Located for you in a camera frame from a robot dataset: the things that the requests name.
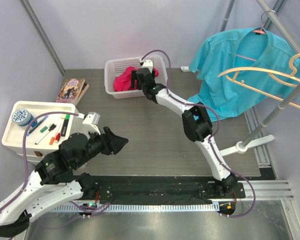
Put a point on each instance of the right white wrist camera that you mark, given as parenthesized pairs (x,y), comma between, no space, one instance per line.
(147,64)

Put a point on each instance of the green cap marker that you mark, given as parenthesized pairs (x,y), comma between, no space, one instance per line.
(44,129)

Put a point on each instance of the red marker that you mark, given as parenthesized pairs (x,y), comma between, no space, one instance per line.
(57,138)

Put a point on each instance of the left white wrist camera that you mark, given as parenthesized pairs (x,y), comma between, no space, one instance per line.
(90,124)

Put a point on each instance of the black cap marker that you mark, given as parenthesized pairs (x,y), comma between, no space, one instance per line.
(44,134)

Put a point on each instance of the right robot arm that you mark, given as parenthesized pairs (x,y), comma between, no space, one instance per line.
(197,127)

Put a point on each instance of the orange marker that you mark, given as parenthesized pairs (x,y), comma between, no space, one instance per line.
(52,140)

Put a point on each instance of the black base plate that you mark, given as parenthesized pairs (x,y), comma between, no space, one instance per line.
(160,190)

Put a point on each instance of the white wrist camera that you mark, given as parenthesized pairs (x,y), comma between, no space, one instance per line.
(147,64)
(90,124)

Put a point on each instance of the blue pen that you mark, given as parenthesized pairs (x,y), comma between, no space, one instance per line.
(37,125)

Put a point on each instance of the pink t shirt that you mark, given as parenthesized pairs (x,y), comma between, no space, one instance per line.
(122,82)

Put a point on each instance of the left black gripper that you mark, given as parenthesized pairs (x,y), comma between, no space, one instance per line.
(110,139)

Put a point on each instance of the illustrated book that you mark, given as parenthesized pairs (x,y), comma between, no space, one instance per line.
(72,90)

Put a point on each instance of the white plastic basket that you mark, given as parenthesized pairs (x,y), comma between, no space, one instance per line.
(116,67)

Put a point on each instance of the white drawer organizer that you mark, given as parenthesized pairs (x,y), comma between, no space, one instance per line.
(13,134)

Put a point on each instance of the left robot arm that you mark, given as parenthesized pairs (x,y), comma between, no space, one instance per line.
(52,183)

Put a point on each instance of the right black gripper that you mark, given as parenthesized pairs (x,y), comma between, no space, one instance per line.
(134,77)

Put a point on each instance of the black green marker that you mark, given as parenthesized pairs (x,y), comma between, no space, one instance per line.
(65,125)

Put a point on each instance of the white slotted cable duct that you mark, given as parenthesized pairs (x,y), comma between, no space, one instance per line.
(116,208)

